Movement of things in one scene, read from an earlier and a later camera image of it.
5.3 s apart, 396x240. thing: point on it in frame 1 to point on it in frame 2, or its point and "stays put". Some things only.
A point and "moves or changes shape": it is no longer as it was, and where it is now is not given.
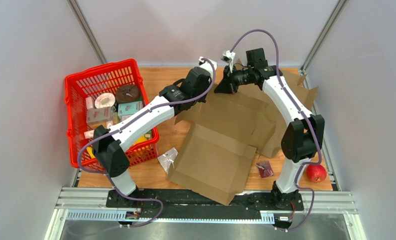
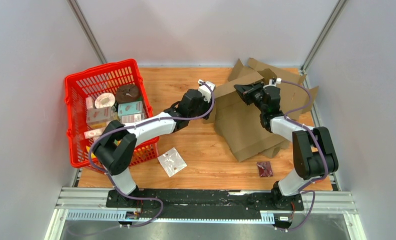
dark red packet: [265, 169] stays put
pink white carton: [97, 114] stays put
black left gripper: [208, 84] to [208, 106]
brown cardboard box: [217, 142] moves or changes shape
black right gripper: [227, 85] to [246, 91]
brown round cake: [126, 93] stays put
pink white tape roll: [104, 100] stays put
